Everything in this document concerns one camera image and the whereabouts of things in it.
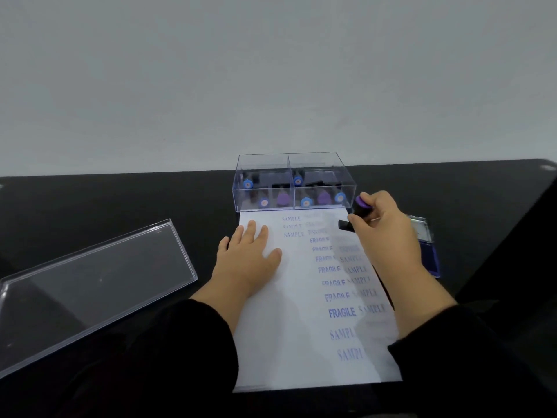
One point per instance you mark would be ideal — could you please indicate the blue ink pad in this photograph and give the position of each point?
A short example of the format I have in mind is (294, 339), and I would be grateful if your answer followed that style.
(431, 256)

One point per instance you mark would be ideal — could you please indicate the group of rubber stamps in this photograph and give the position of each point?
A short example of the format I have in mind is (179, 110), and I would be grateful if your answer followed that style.
(283, 198)

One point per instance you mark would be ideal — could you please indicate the clear plastic storage box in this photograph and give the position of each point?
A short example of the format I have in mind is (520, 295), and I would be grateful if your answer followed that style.
(278, 169)

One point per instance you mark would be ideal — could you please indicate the person's left thumb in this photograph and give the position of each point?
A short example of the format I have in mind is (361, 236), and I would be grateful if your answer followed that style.
(273, 258)

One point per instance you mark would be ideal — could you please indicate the person's right hand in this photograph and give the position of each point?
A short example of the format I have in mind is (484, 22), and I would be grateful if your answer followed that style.
(389, 239)

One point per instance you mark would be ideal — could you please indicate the person's left little finger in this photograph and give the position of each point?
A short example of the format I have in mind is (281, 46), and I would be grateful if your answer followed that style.
(223, 244)

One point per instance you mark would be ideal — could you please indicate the person's right thumb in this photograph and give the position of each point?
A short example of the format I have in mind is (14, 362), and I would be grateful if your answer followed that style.
(360, 221)

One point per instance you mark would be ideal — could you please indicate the white stamped paper sheet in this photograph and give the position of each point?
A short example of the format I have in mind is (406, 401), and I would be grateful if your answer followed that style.
(296, 335)

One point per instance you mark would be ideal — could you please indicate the person's left hand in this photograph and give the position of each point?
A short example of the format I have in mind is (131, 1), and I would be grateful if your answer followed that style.
(243, 265)

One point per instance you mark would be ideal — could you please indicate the person's left forearm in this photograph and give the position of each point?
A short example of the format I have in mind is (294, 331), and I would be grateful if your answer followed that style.
(187, 352)

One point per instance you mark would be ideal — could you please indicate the clear plastic box lid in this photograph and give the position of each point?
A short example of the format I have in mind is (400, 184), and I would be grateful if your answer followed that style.
(87, 282)

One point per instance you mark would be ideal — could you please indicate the person's right forearm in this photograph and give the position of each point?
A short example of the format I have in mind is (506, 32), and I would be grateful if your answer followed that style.
(444, 343)

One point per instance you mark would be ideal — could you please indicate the person's left middle finger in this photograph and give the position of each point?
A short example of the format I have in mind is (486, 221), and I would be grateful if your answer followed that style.
(249, 232)

